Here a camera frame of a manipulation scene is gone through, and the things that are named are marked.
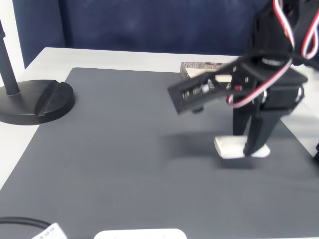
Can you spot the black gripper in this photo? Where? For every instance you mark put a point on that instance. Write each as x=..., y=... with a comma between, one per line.
x=279, y=98

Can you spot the white rectangular eraser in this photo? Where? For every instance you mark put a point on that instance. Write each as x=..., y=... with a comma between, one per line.
x=229, y=147

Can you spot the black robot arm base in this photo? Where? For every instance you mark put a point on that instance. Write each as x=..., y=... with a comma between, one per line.
x=317, y=154

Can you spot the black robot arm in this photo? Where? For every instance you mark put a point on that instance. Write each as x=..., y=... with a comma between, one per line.
x=269, y=30

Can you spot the bark-patterned open cardboard box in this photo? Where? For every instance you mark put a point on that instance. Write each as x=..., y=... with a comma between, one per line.
x=185, y=72

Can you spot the grey desk mat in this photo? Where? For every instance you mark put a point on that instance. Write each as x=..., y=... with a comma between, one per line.
x=99, y=149

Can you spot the white flat device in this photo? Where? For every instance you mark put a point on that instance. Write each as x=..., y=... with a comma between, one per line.
x=139, y=234

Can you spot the dark blue curtain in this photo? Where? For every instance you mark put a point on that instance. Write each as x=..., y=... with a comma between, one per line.
x=124, y=25

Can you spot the white printed label tag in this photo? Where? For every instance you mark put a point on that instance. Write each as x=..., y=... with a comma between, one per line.
x=52, y=232

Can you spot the black round-base stand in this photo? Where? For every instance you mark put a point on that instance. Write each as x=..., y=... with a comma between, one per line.
x=25, y=99

